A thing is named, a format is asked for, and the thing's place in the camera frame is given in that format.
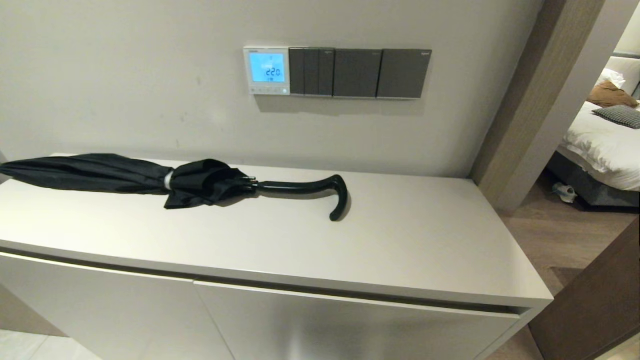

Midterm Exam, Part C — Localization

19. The white thermostat with blue screen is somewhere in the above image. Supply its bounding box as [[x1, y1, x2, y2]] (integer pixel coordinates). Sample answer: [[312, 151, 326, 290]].
[[243, 46, 291, 96]]

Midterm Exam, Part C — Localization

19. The white sideboard cabinet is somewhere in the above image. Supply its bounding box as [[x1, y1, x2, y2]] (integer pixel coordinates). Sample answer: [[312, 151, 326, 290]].
[[0, 152, 555, 360]]

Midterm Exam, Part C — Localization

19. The white cabinet door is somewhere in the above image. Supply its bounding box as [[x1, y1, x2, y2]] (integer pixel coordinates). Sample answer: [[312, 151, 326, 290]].
[[0, 251, 237, 360], [193, 280, 522, 360]]

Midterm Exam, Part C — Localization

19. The bed with white duvet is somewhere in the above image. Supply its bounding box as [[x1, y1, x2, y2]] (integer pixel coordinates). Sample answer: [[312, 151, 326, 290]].
[[546, 51, 640, 210]]

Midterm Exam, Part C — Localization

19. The brown wooden door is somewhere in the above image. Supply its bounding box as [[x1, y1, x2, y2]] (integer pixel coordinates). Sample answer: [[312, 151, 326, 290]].
[[528, 219, 640, 360]]

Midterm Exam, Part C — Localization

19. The brown cushion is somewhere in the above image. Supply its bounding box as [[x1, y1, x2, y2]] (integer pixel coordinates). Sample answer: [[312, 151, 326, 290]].
[[587, 80, 640, 109]]

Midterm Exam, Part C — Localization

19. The checkered grey pillow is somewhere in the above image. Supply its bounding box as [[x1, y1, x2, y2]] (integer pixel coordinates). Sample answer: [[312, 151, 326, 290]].
[[593, 104, 640, 130]]

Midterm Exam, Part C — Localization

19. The small white pillow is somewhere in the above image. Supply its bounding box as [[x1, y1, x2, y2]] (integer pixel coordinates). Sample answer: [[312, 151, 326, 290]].
[[597, 67, 628, 90]]

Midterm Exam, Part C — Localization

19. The large white pillow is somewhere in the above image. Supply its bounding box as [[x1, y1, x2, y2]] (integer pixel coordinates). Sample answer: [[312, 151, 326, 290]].
[[606, 55, 640, 98]]

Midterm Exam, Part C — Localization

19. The grey triple rocker switch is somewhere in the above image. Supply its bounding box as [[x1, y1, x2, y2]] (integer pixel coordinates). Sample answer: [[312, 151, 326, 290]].
[[288, 47, 336, 97]]

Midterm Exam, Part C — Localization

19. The grey single wall switch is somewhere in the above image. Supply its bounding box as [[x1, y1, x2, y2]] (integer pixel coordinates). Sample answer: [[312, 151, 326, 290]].
[[332, 48, 384, 99], [376, 48, 433, 100]]

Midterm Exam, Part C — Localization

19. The black umbrella with hooked handle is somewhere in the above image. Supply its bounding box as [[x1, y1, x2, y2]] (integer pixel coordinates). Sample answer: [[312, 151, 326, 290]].
[[0, 153, 349, 223]]

